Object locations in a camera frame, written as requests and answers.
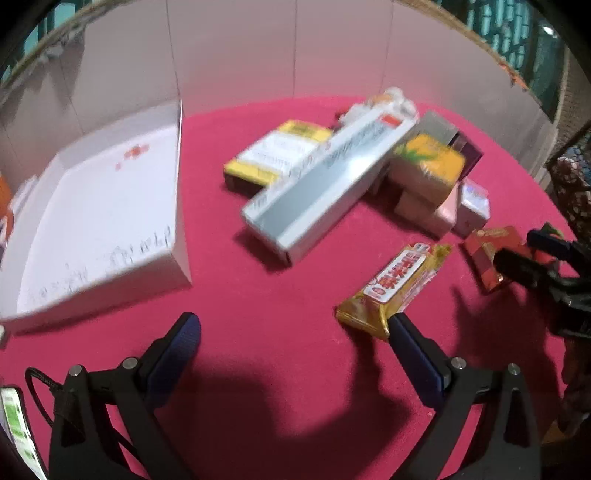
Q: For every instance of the small blue and white box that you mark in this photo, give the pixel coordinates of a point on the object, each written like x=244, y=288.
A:
x=473, y=203

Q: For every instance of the green window lattice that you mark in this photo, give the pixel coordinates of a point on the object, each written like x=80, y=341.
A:
x=498, y=27

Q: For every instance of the orange tape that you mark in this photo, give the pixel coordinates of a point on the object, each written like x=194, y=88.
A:
x=512, y=76

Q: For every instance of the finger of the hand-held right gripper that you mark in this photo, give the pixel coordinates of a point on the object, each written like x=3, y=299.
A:
x=519, y=267
x=549, y=241

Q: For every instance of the white plush toy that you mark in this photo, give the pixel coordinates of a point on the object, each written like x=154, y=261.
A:
x=397, y=99

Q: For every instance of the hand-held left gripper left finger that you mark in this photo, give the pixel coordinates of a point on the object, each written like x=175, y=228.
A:
x=182, y=341

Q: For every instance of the orange object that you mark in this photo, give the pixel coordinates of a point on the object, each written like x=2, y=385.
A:
x=3, y=194

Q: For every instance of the yellow box with leaf print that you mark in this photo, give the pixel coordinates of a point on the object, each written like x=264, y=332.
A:
x=429, y=159

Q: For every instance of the red and gold packet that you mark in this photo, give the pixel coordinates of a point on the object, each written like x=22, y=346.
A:
x=482, y=258

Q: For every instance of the yellow and white box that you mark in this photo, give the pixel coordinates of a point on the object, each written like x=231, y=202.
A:
x=272, y=152

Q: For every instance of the green and white label plate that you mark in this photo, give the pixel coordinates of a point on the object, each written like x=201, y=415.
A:
x=16, y=420

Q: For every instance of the white cardboard box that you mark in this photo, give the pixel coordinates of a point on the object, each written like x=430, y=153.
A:
x=101, y=207

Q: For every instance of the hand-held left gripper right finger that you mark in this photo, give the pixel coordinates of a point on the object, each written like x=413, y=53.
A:
x=415, y=360

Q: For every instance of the long white grey box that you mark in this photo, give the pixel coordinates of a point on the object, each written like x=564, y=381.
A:
x=318, y=189

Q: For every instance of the pink tissue packet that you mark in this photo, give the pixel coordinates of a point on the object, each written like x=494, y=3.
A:
x=425, y=213

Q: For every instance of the yellow snack bar packet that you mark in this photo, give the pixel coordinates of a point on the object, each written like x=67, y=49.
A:
x=397, y=286

